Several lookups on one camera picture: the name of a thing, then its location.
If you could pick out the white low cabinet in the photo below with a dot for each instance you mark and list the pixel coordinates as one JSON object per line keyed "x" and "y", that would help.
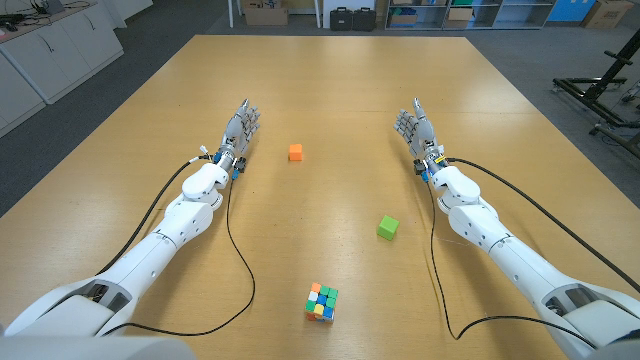
{"x": 50, "y": 55}

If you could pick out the large cardboard box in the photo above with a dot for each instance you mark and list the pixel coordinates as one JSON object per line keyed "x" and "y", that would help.
{"x": 266, "y": 15}

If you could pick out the blue panel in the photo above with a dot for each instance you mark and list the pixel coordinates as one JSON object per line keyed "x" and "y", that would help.
{"x": 570, "y": 10}

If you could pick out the small cardboard box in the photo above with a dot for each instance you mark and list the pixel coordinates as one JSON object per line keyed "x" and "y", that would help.
{"x": 460, "y": 17}

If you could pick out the black metal stand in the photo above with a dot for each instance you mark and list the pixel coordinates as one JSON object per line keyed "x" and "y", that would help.
{"x": 607, "y": 75}

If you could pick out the black hard case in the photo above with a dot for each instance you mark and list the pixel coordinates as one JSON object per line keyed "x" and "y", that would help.
{"x": 341, "y": 19}
{"x": 364, "y": 19}

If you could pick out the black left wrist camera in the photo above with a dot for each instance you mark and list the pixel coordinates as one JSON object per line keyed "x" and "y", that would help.
{"x": 240, "y": 164}

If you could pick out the white table frame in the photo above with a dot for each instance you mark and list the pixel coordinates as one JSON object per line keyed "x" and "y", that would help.
{"x": 231, "y": 15}

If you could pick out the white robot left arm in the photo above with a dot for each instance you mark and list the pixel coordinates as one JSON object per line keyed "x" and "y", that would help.
{"x": 165, "y": 235}

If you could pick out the multicolored puzzle cube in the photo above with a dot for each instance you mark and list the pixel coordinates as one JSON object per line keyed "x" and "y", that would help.
{"x": 321, "y": 302}

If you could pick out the orange magnetic block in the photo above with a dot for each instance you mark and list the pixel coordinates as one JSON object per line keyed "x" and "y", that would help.
{"x": 295, "y": 152}

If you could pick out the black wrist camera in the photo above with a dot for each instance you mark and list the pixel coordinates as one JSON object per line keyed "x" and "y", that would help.
{"x": 419, "y": 167}
{"x": 240, "y": 164}

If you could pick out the green magnetic block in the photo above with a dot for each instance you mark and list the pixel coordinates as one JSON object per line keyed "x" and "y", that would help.
{"x": 388, "y": 228}

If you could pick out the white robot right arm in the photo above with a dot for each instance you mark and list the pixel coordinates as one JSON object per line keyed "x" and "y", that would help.
{"x": 500, "y": 235}

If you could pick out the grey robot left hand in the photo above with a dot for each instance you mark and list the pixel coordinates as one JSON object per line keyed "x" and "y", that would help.
{"x": 239, "y": 127}

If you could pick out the grey metal shelf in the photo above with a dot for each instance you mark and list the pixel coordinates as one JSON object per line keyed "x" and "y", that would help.
{"x": 520, "y": 26}

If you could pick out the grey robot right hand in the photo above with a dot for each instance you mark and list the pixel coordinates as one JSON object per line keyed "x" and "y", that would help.
{"x": 419, "y": 131}

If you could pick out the cardboard box with label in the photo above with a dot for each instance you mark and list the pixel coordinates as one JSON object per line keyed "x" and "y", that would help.
{"x": 607, "y": 14}

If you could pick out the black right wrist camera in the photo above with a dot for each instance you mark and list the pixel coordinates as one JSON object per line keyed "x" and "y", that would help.
{"x": 419, "y": 167}

